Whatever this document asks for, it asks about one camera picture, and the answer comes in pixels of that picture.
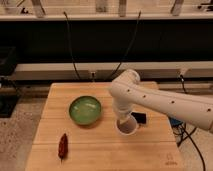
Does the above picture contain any blue cable connector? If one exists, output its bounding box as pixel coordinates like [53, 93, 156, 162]
[169, 117, 183, 127]

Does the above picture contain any green ceramic bowl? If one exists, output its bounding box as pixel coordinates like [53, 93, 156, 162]
[69, 96, 102, 125]

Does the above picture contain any right black hanging cable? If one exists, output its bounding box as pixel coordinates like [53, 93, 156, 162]
[104, 10, 142, 81]

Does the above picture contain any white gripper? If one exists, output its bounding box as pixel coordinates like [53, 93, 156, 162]
[113, 101, 132, 122]

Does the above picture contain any black hanging cable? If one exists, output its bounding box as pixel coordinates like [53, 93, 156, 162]
[62, 11, 82, 81]
[104, 10, 142, 81]

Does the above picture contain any red dried chili pepper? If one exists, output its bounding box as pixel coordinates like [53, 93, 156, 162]
[58, 134, 68, 160]

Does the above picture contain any left black hanging cable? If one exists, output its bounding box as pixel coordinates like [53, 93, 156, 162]
[62, 11, 82, 81]

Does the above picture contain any white wall outlet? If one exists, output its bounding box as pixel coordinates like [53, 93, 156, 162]
[89, 70, 97, 81]

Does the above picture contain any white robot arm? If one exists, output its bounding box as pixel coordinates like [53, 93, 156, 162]
[109, 69, 213, 133]

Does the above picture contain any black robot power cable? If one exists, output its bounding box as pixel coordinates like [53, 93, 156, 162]
[172, 74, 207, 171]

